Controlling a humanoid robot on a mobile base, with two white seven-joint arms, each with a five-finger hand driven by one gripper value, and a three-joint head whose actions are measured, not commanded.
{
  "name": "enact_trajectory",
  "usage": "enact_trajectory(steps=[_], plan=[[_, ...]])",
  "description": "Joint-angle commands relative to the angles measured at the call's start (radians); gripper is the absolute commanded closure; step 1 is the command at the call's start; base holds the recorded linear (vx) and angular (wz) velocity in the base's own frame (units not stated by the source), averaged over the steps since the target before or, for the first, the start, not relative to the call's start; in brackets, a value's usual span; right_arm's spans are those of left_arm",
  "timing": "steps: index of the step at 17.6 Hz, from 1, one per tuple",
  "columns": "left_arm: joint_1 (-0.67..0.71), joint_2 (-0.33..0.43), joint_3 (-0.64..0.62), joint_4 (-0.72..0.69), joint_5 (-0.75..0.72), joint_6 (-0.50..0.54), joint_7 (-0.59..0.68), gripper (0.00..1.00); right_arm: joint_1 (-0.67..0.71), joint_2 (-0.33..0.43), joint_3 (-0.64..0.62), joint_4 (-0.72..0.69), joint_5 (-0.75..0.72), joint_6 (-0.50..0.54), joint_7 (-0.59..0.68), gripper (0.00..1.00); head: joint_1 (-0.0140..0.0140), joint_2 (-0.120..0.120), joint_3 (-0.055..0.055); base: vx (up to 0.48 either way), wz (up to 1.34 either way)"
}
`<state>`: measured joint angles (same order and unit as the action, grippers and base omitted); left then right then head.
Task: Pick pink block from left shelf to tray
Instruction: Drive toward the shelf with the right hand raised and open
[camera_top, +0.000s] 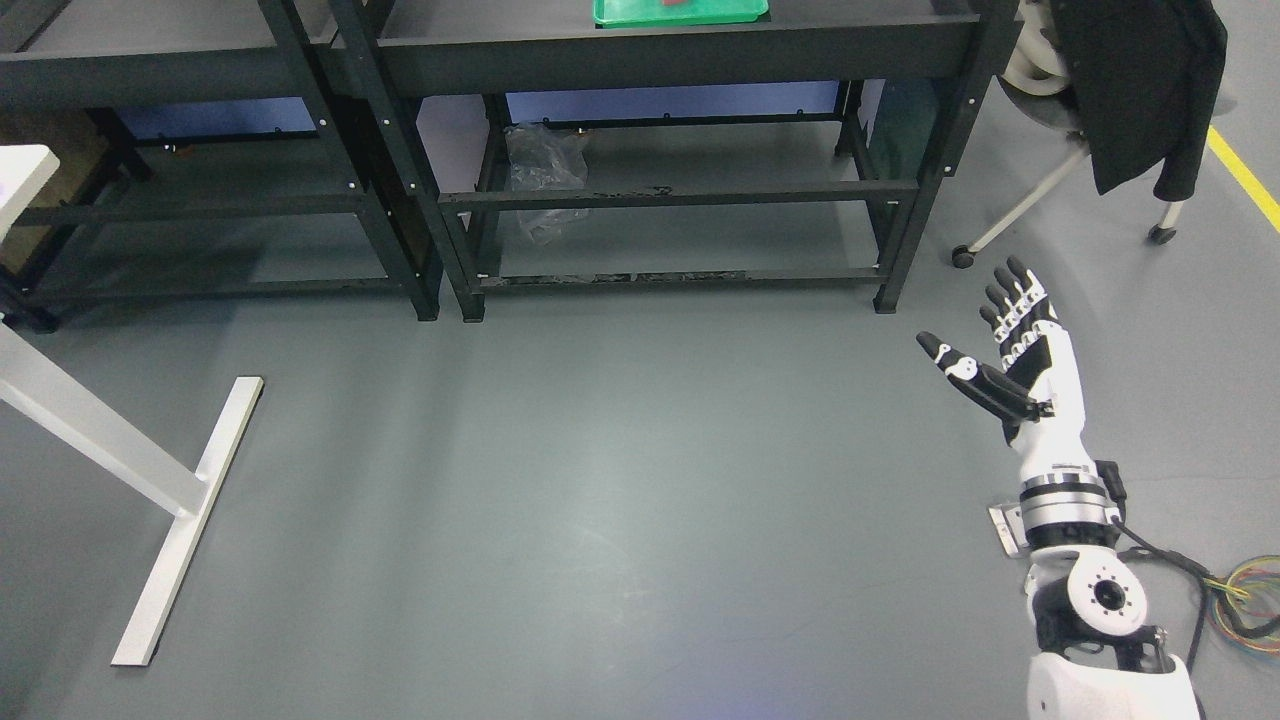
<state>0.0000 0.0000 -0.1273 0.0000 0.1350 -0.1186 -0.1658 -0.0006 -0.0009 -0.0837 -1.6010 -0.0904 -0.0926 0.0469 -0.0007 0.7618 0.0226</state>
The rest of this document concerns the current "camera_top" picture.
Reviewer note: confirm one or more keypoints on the black right shelf rack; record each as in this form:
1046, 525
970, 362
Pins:
392, 54

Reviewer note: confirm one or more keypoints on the black left shelf rack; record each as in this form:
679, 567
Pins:
204, 156

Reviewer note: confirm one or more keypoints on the clear plastic bag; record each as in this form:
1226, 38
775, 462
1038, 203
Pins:
543, 159

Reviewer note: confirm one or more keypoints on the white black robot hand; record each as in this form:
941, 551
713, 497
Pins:
1035, 392

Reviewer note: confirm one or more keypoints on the black jacket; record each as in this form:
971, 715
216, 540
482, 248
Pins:
1146, 75

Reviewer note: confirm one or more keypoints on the white desk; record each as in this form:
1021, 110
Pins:
37, 387

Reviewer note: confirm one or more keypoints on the office chair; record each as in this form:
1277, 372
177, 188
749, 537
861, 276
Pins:
1036, 79

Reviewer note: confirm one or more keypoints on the black shelf rack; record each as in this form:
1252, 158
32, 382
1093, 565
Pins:
392, 54
204, 156

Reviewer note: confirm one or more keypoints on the green tray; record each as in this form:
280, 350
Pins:
632, 14

